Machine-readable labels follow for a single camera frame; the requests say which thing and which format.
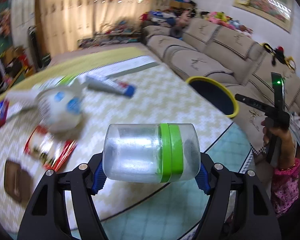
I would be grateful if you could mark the white floor air conditioner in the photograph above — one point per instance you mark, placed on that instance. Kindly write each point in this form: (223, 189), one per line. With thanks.
(22, 22)

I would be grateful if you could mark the grey and blue toothpaste tube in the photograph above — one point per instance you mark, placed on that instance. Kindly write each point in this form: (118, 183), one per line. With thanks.
(110, 86)

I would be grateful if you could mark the framed landscape picture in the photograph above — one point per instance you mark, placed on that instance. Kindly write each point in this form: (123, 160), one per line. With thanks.
(262, 2)

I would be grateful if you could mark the glass coffee table with clutter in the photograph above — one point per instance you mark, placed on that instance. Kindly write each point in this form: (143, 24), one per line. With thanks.
(110, 36)

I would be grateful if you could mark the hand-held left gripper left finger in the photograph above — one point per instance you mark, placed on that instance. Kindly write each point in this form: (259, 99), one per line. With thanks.
(98, 177)

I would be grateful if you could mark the white and green plastic packet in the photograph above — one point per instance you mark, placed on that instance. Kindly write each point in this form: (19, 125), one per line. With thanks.
(60, 81)

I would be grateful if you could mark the red and blue tissue box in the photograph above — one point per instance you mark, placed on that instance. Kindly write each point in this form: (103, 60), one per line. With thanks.
(0, 116)

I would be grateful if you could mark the beige sofa with covers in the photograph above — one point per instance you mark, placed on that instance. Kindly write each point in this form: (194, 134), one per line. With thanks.
(215, 50)

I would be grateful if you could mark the clear jar with green lid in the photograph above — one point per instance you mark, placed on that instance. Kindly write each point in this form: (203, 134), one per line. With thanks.
(140, 152)

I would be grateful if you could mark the pile of plush toys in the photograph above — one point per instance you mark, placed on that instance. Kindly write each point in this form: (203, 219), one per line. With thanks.
(222, 18)

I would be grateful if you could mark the yellow and black toy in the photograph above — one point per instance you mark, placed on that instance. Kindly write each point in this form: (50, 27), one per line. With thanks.
(277, 53)

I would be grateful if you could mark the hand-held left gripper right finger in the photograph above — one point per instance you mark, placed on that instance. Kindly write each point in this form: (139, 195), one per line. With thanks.
(202, 177)

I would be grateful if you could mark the brown wallet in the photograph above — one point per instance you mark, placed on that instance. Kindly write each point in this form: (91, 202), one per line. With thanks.
(15, 180)

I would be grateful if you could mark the white plastic food cup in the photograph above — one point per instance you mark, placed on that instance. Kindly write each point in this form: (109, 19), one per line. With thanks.
(60, 110)

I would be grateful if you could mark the blue star patterned bag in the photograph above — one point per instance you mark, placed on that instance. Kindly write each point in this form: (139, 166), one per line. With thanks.
(160, 15)

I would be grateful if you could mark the black tower fan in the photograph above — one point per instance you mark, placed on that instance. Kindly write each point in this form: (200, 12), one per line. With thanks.
(34, 47)

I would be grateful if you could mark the floral beige mat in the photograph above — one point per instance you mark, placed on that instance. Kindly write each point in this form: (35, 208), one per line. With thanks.
(65, 55)

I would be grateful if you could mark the person's right forearm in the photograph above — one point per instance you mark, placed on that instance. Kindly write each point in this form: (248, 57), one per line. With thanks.
(285, 190)

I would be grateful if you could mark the black bin with yellow rim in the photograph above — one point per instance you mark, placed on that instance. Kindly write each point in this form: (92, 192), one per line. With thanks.
(215, 95)

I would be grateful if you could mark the person's right hand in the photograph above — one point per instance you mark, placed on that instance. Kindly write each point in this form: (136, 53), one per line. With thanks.
(287, 145)

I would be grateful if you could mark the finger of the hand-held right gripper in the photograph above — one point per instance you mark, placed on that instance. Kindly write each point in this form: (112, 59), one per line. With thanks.
(250, 102)

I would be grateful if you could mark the red snack packet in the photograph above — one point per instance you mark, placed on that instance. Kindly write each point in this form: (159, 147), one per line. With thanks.
(52, 155)

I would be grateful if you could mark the hanging flower decoration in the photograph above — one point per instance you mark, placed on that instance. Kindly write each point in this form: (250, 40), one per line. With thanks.
(3, 21)

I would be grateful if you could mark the cream embroidered curtain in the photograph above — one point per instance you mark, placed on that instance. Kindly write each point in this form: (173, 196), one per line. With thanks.
(130, 2)
(65, 12)

